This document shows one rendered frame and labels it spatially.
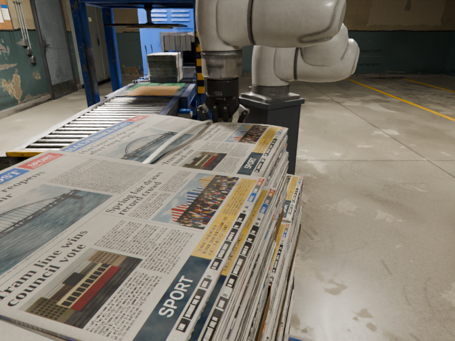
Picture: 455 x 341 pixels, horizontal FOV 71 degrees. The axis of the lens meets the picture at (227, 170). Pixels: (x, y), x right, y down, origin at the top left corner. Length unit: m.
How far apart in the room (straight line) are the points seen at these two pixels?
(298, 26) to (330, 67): 0.63
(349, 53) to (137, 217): 1.04
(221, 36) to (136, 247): 0.48
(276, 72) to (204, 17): 0.64
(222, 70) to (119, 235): 0.46
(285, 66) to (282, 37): 0.63
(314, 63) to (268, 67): 0.17
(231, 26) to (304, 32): 0.14
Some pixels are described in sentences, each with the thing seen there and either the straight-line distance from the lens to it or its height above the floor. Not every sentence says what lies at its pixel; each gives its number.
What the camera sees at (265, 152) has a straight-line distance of 0.55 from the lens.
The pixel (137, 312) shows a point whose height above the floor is 1.07.
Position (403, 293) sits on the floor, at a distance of 2.01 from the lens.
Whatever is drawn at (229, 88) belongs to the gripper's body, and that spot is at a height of 1.14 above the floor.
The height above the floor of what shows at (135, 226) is 1.07.
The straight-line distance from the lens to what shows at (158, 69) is 3.35.
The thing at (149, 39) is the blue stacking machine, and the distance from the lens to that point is 4.97.
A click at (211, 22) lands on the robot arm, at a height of 1.27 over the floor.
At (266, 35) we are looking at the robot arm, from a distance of 0.66.
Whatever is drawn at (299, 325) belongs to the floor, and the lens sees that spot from 1.69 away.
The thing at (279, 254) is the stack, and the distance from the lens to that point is 0.69.
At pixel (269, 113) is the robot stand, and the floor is 0.96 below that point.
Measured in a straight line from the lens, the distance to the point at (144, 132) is 0.68.
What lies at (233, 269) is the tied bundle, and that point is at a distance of 0.29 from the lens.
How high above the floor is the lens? 1.25
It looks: 23 degrees down
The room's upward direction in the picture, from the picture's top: straight up
